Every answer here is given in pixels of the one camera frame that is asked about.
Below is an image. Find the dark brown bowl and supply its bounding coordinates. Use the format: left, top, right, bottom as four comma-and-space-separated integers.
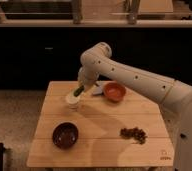
52, 122, 79, 150

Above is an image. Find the green pepper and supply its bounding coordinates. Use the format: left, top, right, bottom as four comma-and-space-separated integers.
73, 86, 84, 97

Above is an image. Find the black handle bar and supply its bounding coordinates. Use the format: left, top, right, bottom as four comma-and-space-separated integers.
0, 143, 5, 171

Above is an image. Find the white paper cup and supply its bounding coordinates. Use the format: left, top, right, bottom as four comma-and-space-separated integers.
65, 92, 80, 109

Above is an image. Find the grey cloth piece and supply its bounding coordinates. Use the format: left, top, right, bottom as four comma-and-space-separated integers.
92, 82, 104, 96

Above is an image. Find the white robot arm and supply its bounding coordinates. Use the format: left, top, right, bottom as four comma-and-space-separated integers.
78, 42, 192, 171

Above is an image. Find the wooden folding table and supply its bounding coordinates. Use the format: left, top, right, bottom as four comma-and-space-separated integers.
27, 81, 174, 168

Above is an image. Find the wooden shelf rail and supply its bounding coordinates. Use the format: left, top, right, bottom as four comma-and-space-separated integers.
0, 0, 192, 27

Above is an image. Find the dark dried fruit cluster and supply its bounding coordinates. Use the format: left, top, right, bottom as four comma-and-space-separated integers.
120, 127, 147, 144

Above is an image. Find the orange bowl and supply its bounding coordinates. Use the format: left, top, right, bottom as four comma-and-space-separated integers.
103, 82, 126, 102

